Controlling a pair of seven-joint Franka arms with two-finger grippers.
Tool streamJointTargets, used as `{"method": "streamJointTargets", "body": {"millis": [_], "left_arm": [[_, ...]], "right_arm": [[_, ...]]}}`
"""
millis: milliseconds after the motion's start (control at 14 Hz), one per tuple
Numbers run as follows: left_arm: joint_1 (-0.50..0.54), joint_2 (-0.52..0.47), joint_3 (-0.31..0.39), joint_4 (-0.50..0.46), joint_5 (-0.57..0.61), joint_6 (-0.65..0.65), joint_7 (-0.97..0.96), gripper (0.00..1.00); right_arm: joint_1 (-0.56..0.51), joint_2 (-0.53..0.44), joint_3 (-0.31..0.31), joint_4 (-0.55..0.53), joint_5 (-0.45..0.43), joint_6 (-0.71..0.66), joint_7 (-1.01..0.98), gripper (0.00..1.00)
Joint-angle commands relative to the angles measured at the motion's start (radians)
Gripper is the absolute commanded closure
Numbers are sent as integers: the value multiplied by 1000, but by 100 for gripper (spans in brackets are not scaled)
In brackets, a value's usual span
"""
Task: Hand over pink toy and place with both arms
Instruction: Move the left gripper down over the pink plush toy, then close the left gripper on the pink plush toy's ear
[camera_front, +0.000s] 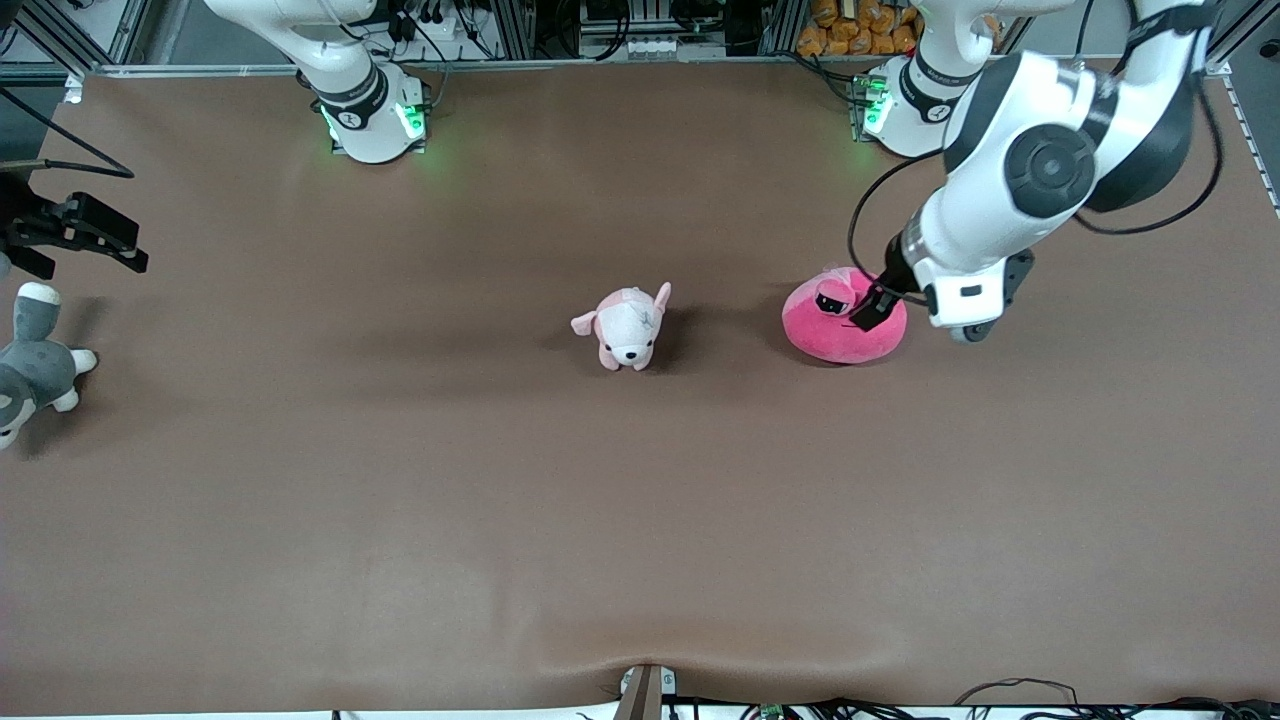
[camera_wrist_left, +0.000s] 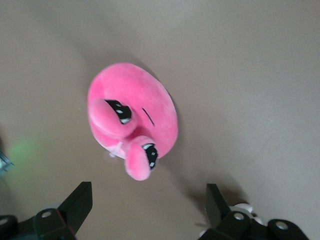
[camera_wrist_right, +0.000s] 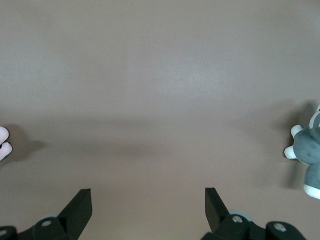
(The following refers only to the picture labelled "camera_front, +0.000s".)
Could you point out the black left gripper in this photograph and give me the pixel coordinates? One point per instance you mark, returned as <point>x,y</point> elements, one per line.
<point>893,275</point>

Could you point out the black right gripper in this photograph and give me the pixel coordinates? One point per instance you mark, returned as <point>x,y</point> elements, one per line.
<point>22,218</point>

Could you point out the round hot pink plush toy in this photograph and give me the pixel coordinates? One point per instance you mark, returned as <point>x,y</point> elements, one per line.
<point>835,340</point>

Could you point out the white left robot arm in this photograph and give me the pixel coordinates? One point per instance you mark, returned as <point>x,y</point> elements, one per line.
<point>1040,170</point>

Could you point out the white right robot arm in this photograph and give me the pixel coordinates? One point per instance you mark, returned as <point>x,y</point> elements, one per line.
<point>350,100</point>

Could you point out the grey white husky plush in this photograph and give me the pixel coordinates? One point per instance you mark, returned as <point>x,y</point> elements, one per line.
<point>35,375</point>

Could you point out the light pink puppy plush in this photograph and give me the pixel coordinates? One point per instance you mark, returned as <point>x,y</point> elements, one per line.
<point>625,325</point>

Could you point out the bag of orange snacks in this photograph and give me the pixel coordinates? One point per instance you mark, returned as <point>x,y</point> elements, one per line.
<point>860,25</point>

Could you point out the small white power strip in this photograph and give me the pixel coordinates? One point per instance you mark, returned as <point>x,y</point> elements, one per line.
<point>660,47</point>

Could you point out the white power strip with plugs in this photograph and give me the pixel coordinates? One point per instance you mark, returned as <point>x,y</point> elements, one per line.
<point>440,35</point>

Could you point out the small white corner bracket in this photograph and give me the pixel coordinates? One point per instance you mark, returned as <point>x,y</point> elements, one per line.
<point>73,90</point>

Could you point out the aluminium frame post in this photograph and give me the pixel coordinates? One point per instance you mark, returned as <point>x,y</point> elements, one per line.
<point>780,25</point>
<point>515,25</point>

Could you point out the aluminium table edge rail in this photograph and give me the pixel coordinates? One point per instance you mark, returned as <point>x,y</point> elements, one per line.
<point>600,65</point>

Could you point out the aluminium side rail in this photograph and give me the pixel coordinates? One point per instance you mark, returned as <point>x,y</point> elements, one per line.
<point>1248,130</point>

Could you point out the brown camera mount bracket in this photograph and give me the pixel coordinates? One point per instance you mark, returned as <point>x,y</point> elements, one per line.
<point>645,695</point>

